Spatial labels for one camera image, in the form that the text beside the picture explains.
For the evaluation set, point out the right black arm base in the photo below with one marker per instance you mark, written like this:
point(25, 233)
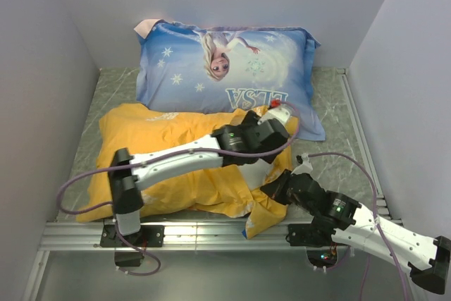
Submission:
point(320, 249)

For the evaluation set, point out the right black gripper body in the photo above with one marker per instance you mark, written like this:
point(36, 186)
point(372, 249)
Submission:
point(283, 194)

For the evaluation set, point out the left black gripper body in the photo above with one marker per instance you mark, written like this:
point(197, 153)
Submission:
point(250, 121)

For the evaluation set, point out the pink cloth corner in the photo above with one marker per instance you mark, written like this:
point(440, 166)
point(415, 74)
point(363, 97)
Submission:
point(144, 28)

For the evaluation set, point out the blue Elsa pillow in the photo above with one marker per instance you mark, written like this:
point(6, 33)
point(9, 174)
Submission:
point(185, 68)

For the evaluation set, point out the white pillow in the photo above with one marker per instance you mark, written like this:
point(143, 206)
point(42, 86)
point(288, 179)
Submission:
point(255, 174)

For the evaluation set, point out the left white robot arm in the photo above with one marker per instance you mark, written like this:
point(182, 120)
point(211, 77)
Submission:
point(130, 174)

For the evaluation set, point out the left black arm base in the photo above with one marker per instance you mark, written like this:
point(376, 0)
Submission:
point(130, 251)

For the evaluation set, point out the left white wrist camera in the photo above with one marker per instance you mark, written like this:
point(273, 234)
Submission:
point(278, 110)

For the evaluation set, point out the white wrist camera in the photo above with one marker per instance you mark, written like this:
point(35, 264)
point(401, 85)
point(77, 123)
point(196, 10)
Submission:
point(304, 165)
point(278, 110)

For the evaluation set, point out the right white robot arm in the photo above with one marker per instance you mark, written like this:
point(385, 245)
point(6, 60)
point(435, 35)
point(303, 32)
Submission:
point(340, 219)

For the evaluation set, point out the aluminium front rail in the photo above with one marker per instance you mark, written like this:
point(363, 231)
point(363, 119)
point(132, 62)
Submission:
point(177, 236)

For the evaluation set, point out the yellow Mickey Mouse pillowcase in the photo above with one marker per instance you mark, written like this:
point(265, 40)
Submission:
point(221, 190)

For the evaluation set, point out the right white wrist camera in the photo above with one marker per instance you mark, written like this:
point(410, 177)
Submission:
point(304, 165)

